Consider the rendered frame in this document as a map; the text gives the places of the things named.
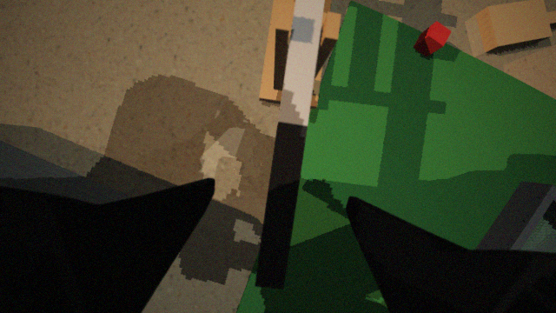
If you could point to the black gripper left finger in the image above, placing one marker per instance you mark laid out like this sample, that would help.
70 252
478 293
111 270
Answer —
111 256

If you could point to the red cube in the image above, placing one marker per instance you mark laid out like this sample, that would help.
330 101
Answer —
432 39

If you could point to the green flat mat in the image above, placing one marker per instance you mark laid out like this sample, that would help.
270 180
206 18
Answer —
441 142

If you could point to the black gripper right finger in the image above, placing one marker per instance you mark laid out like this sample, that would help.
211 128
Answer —
419 272

